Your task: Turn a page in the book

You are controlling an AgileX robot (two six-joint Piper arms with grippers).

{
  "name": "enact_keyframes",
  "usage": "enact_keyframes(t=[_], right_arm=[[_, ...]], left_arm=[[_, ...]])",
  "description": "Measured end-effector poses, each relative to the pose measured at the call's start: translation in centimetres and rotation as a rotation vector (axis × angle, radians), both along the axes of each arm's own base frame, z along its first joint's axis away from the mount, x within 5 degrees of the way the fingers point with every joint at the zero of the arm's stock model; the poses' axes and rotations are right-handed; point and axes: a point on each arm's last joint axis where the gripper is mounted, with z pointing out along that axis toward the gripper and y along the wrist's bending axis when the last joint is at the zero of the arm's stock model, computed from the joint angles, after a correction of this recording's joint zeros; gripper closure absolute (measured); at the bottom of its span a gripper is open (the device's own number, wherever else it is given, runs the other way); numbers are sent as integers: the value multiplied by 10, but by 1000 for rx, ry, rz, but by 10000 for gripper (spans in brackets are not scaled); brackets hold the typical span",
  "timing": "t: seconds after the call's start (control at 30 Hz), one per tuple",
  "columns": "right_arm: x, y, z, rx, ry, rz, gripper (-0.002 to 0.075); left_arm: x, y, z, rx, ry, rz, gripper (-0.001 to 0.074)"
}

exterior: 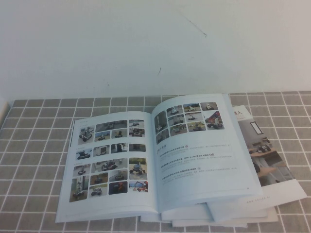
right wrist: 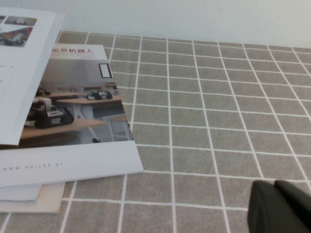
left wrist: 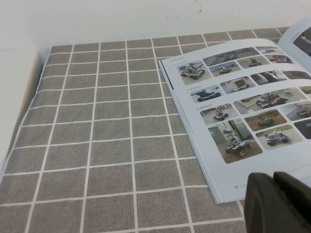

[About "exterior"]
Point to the grey checked tablecloth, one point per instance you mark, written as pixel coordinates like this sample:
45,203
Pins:
29,145

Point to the white booklet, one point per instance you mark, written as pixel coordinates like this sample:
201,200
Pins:
206,223
238,208

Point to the cream paper booklet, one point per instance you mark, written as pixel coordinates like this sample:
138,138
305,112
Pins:
272,213

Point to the robot catalogue book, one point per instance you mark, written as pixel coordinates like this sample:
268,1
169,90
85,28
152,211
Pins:
194,170

